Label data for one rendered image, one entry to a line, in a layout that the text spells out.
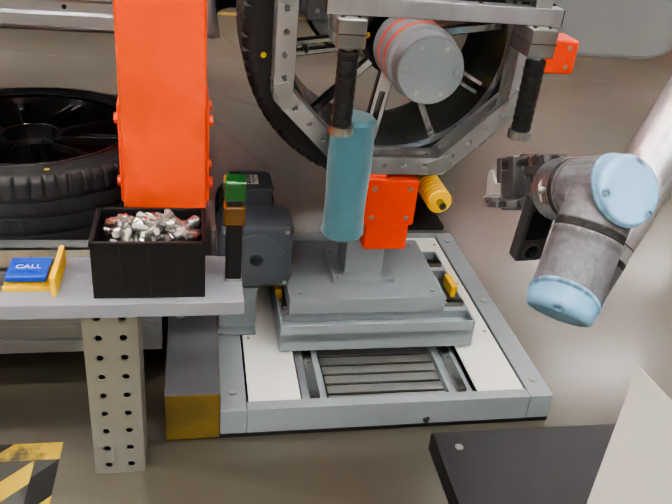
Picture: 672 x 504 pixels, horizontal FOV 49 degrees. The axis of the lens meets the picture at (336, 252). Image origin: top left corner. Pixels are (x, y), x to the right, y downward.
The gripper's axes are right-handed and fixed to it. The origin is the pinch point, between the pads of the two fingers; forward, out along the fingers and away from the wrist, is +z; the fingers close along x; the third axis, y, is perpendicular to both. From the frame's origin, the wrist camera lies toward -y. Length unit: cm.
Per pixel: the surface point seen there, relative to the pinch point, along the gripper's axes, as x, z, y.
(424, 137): -5.8, 43.3, 14.0
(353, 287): 6, 62, -22
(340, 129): 23.3, 10.9, 13.2
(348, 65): 22.9, 6.4, 23.5
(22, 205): 82, 61, 1
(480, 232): -63, 131, -15
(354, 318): 6, 63, -30
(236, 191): 40.9, 17.3, 2.9
